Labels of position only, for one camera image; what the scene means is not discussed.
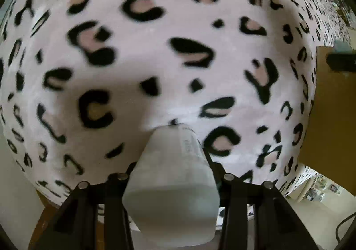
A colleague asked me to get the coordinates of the light blue pompom keychain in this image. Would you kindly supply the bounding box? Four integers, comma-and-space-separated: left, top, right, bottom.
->
332, 40, 353, 54

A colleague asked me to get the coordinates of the brown paper bag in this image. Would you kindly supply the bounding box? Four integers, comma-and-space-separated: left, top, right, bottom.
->
298, 46, 355, 194

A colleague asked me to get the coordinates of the pink leopard print blanket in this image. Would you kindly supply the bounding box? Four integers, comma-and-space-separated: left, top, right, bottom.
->
1, 0, 349, 205

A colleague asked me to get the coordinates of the white zip pouch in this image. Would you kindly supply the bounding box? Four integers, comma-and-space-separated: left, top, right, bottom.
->
123, 124, 220, 248

